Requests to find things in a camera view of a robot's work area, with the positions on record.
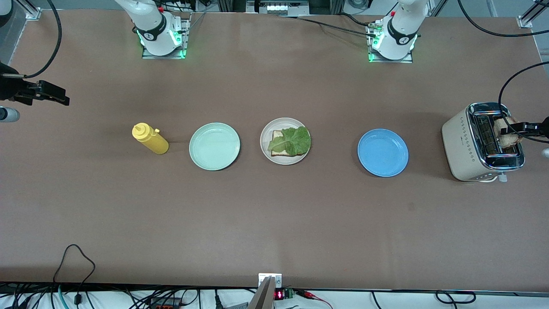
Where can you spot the blue plate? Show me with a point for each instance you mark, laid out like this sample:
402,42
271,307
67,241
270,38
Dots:
383,153

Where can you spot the aluminium frame corner bracket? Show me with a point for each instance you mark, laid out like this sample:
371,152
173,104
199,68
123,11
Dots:
32,13
525,21

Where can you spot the lit control box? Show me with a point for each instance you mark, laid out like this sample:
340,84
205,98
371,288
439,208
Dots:
276,7

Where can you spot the green lettuce leaf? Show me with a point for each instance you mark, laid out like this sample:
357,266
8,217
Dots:
294,141

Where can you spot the light green plate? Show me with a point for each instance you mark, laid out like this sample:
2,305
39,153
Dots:
214,148

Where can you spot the yellow mustard squeeze bottle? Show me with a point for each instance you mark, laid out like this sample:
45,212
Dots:
154,140

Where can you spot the red display circuit board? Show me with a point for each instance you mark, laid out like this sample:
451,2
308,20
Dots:
281,295

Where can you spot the beige plate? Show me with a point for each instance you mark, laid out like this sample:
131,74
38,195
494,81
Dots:
283,122

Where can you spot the grey camera pole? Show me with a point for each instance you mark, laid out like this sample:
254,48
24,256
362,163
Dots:
262,296

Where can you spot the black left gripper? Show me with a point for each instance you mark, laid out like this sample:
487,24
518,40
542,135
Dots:
533,128

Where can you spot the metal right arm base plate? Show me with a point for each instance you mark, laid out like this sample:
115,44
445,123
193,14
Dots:
148,55

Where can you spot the beige chrome toaster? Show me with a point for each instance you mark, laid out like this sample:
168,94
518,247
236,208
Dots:
463,150

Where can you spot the brown bread slice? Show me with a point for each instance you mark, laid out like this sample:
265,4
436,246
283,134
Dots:
510,140
277,134

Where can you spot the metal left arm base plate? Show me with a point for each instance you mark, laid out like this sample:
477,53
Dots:
407,60

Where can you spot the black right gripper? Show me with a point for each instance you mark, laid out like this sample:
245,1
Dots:
10,87

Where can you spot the silver mount bracket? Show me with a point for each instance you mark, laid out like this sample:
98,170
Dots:
276,279

